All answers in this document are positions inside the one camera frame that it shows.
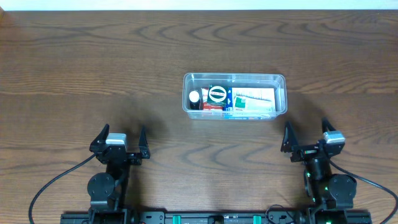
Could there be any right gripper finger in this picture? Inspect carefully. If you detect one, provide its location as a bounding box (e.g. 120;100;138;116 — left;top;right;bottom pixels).
281;121;299;152
322;117;336;133

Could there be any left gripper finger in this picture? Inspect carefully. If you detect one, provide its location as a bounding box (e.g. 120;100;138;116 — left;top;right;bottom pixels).
139;126;149;153
90;124;109;146

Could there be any white green medicine sachet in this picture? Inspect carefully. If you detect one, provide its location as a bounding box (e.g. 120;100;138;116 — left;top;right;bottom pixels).
233;96;275;112

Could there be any blue fever patch box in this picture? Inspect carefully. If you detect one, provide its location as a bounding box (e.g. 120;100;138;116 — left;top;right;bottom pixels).
223;87;276;120

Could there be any dark bottle white cap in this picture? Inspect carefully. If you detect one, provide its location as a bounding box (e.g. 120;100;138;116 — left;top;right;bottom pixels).
188;90;201;110

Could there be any red Panadol box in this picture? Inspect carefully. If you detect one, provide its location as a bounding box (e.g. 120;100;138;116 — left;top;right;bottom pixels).
201;88;223;111

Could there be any dark green square box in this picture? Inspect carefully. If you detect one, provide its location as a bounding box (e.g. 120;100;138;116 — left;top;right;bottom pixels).
207;85;228;106

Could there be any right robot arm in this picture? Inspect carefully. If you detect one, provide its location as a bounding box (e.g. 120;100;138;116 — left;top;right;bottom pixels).
280;118;357;223

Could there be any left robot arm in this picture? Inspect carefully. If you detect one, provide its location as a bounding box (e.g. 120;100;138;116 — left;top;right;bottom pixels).
87;124;150;223

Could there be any clear plastic container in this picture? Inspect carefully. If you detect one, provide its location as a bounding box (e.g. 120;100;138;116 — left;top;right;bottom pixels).
182;73;287;120

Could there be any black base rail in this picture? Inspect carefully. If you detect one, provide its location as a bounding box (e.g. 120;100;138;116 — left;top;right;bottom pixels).
60;210;372;224

